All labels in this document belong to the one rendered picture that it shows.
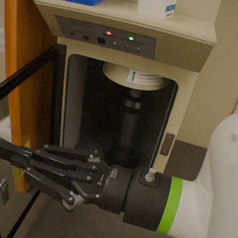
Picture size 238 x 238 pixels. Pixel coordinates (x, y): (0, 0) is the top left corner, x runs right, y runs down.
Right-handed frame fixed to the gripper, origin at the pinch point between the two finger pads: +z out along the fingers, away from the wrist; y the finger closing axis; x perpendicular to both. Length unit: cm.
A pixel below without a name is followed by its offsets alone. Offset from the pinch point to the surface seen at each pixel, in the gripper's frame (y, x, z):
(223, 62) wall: -69, -2, -39
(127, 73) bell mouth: -28.4, -6.5, -12.0
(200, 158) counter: -59, 34, -42
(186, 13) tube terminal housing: -25.9, -23.6, -21.3
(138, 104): -32.0, 2.7, -15.8
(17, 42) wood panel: -17.3, -12.4, 9.9
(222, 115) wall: -69, 19, -46
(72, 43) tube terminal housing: -26.0, -11.3, 1.1
